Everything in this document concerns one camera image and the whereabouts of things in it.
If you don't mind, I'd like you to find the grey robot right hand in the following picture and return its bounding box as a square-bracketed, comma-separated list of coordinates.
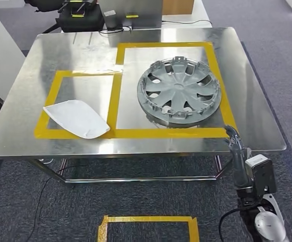
[224, 124, 250, 189]

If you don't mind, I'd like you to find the grey plastic wheel hubcap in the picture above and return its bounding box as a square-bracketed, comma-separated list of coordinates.
[137, 56, 222, 129]

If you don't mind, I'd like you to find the white curved panel part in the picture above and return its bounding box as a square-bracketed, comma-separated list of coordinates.
[42, 99, 111, 140]

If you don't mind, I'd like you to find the steel workbench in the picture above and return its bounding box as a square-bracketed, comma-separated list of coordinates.
[0, 26, 287, 185]

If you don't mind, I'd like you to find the brown cardboard box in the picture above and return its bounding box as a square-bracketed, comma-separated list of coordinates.
[161, 0, 195, 16]

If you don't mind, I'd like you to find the grey metal box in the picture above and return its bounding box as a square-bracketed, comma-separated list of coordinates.
[98, 0, 164, 30]

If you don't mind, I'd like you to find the black equipment case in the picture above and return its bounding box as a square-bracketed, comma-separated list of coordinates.
[56, 0, 105, 33]

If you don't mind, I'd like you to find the black office chair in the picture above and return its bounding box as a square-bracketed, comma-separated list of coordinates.
[23, 0, 66, 13]

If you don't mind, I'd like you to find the white cabinet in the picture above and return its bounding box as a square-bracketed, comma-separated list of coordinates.
[0, 3, 26, 101]

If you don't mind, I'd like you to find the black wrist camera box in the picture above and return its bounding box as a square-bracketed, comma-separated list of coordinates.
[244, 154, 278, 198]

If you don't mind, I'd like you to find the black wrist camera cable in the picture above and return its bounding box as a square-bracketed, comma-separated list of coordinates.
[218, 207, 245, 242]

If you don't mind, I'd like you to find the black cable on table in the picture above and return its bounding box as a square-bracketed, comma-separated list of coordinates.
[98, 26, 133, 37]

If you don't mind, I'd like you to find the black floor cable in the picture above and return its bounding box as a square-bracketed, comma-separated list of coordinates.
[25, 163, 86, 242]

